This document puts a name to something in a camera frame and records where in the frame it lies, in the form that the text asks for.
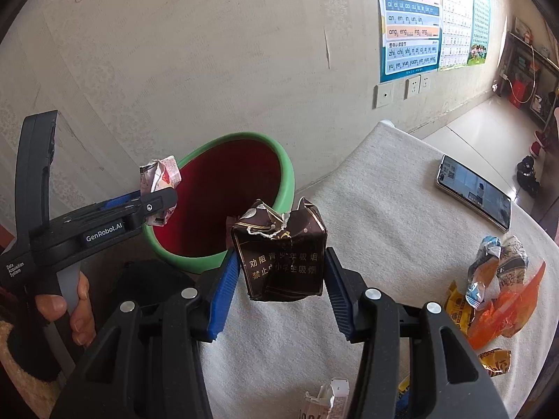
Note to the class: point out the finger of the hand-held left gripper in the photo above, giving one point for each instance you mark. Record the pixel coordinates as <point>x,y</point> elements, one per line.
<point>153,206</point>
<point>120,203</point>

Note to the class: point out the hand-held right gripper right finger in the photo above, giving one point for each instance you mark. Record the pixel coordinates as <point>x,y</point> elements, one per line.
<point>338,299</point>

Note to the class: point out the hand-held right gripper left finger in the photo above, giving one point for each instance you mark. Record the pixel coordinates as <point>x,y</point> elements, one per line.
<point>222,290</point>

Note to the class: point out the white red wrapper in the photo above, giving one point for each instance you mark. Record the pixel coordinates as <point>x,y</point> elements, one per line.
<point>161,174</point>

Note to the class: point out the brown cigarette pack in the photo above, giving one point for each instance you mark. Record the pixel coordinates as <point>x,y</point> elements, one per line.
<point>279,266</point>

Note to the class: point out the red bucket with green rim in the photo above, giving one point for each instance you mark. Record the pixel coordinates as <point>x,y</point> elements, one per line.
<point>218,192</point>

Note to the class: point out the white snack box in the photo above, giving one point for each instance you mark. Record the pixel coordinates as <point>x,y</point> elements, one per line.
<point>327,399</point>

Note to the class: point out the patterned paper cup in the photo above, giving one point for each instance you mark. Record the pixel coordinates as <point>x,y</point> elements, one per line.
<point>514,266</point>

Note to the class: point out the person's left hand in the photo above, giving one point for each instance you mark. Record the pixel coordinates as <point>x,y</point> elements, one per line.
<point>81,310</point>

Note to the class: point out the white cloth covered table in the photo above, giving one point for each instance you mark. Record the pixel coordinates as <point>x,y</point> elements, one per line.
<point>393,248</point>

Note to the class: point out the yellow snack wrapper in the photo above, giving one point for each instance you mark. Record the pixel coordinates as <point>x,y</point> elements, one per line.
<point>458,307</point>

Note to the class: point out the blue white crumpled carton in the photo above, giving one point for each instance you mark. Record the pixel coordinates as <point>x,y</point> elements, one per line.
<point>480,270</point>

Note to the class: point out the gold candy wrapper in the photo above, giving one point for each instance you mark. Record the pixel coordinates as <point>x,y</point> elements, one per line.
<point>495,362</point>

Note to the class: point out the smartphone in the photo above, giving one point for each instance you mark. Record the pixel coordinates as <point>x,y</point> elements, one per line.
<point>471,192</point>

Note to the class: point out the orange plastic wrapper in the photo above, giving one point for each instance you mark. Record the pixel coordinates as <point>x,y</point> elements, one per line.
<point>517,310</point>

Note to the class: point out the black shoes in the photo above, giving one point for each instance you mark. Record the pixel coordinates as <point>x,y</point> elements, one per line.
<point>528,174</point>

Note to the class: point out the red slippers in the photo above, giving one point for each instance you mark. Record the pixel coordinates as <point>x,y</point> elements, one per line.
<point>540,143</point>

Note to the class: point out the red bag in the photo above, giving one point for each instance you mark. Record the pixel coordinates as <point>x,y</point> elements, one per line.
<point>519,91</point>

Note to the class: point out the metal storage shelf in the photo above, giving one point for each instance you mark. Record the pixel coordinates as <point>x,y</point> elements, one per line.
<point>524,70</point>

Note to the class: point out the white wall socket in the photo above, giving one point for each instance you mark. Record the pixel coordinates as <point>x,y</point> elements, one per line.
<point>418,86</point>
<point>383,96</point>

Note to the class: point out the blue bordered letter wall poster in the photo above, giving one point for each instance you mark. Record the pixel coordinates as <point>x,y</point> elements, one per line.
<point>408,30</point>

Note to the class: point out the white chart wall poster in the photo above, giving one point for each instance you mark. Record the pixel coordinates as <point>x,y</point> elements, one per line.
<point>456,17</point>

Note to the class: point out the blue grid wall poster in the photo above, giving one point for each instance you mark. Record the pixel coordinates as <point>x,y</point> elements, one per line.
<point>479,22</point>

